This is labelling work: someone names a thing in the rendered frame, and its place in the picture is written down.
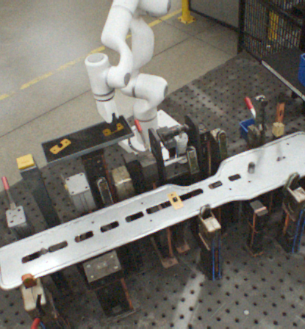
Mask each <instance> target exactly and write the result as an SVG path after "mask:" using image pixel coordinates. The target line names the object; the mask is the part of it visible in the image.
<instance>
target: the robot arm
mask: <svg viewBox="0 0 305 329"><path fill-rule="evenodd" d="M170 8H171V0H114V1H113V3H112V7H111V9H110V13H109V15H108V17H107V21H106V23H105V26H104V29H103V32H102V34H101V42H102V43H103V45H104V46H106V47H107V48H110V49H113V50H116V51H117V52H119V53H120V54H121V61H120V64H119V66H118V67H114V66H111V64H109V60H108V57H107V55H106V54H103V53H94V54H91V55H90V56H88V57H87V58H86V59H85V66H86V69H87V73H88V76H89V80H90V85H91V87H92V91H93V95H94V97H95V99H96V105H97V109H98V113H99V114H100V115H101V116H102V117H103V118H104V119H105V120H106V123H107V128H108V129H110V132H111V133H112V132H114V131H117V130H118V126H117V124H118V121H117V119H118V109H117V107H116V103H115V99H114V96H115V88H117V89H120V91H121V92H122V93H123V94H124V95H127V96H129V97H133V98H139V99H140V100H138V101H136V102H135V103H134V106H133V114H134V119H135V120H136V119H137V120H139V122H140V125H141V128H142V130H143V135H144V137H145V140H146V143H148V145H149V147H150V143H149V138H148V129H149V128H151V127H152V128H153V129H154V130H155V132H156V129H159V128H158V119H157V106H158V105H159V104H160V103H161V102H162V101H163V100H164V99H165V97H166V95H167V94H168V91H169V89H168V83H167V82H166V81H165V80H164V79H163V78H162V77H159V76H154V75H149V74H145V73H140V72H139V69H140V68H141V67H143V66H144V65H146V64H147V63H148V62H149V61H150V59H151V58H152V55H153V52H154V33H153V31H152V29H151V28H150V27H149V26H148V25H147V24H146V22H145V21H144V20H143V18H142V16H141V14H142V15H152V16H162V15H165V14H167V13H168V12H169V9H170ZM129 29H130V30H131V33H132V51H131V50H130V49H129V47H128V46H127V44H126V43H125V38H126V34H127V32H128V30H129ZM135 128H136V126H135ZM134 135H135V137H133V138H131V144H132V145H133V146H134V148H136V149H138V150H139V151H145V147H144V142H143V139H142V137H141V136H140V133H138V131H137V128H136V130H135V131H134ZM149 150H150V151H151V148H150V149H149Z"/></svg>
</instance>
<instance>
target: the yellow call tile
mask: <svg viewBox="0 0 305 329"><path fill-rule="evenodd" d="M17 163H18V168H19V170H21V169H24V168H26V167H28V166H31V165H33V164H34V162H33V160H32V155H31V154H29V155H27V156H23V157H21V158H18V159H17Z"/></svg>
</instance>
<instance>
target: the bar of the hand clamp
mask: <svg viewBox="0 0 305 329"><path fill-rule="evenodd" d="M267 105H268V101H266V100H265V97H264V96H263V95H261V96H256V97H255V121H256V128H257V129H258V131H259V135H260V124H262V127H263V130H262V131H263V132H264V133H266V126H265V107H266V106H267Z"/></svg>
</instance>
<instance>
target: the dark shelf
mask: <svg viewBox="0 0 305 329"><path fill-rule="evenodd" d="M302 54H305V53H304V52H302V50H300V49H299V48H297V47H296V46H295V47H292V48H289V49H286V50H283V51H280V52H278V53H275V54H271V55H270V56H267V57H261V59H260V62H261V63H262V64H263V65H264V66H265V67H266V68H267V69H268V70H270V71H271V72H272V73H273V74H275V75H276V76H277V77H279V78H280V79H281V80H282V81H283V82H284V83H285V84H286V85H287V86H288V87H290V88H291V89H292V90H293V91H294V92H296V93H297V94H298V95H299V96H300V97H301V98H302V99H303V100H304V101H305V86H304V85H303V84H302V83H301V82H300V81H299V80H298V71H299V66H300V61H301V55H302Z"/></svg>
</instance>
